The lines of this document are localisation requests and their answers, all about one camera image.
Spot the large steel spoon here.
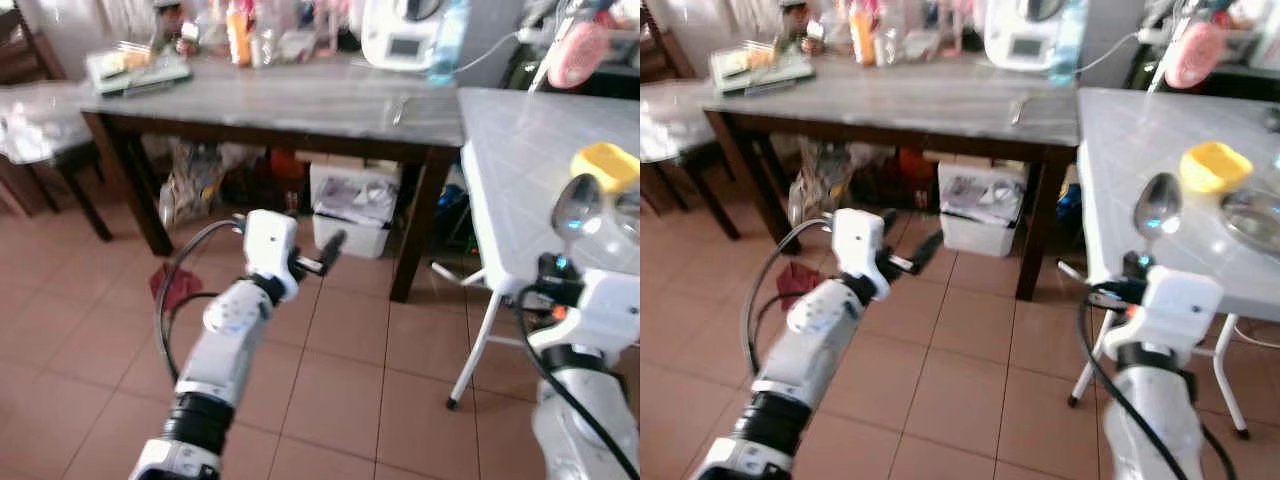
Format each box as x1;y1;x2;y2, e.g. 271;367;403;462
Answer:
1132;172;1184;266
550;173;605;273

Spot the white storage box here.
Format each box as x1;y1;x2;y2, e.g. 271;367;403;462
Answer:
310;163;401;261
937;163;1028;259

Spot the orange red bag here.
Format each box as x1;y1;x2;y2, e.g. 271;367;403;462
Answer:
268;150;306;187
897;148;936;185

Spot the patterned plastic bag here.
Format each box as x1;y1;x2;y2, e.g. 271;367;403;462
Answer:
160;140;226;229
787;140;851;229

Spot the round steel plate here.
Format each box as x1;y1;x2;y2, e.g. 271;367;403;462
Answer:
610;190;641;242
1220;188;1280;253

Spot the red cloth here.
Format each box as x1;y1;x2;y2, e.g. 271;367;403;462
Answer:
150;262;204;316
777;262;826;311

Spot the yellow plastic bowl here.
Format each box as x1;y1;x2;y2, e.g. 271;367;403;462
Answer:
1179;141;1254;195
570;142;641;195

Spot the white plastic folding table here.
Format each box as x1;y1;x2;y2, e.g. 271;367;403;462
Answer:
1058;87;1280;441
447;87;641;409

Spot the grey-topped dark wooden table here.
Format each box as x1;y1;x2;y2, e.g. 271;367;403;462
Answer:
80;55;466;303
700;55;1086;301

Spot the clear plastic bag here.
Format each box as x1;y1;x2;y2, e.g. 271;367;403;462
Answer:
640;82;717;165
0;82;97;165

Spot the orange bottle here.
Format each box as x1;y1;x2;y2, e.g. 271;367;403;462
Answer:
226;5;253;68
850;5;876;68

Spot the green tray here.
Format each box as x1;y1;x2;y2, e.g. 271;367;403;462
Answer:
85;45;193;98
710;45;816;98

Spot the pink round fan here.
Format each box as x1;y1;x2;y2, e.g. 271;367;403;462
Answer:
1160;20;1226;91
545;20;611;91

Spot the white kitchen appliance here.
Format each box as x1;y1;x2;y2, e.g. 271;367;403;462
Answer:
985;0;1066;73
360;0;446;73

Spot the blue water bottle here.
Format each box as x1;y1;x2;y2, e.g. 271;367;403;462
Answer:
1048;0;1089;86
428;0;471;86

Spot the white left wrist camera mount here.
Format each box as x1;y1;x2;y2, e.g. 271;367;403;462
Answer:
832;208;889;301
243;209;299;301

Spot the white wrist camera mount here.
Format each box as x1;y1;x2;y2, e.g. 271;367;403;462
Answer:
555;270;641;351
1130;265;1226;363
832;208;889;301
243;209;299;301

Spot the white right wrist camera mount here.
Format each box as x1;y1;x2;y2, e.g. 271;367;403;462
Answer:
1130;265;1226;363
555;270;641;351

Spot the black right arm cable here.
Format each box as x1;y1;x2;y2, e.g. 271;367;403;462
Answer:
1075;288;1241;480
515;288;641;480

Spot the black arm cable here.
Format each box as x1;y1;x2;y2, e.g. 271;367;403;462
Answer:
515;288;641;480
155;218;246;381
742;218;836;377
1075;288;1241;480

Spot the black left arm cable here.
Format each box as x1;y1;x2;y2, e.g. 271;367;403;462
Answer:
742;218;836;377
155;218;246;381

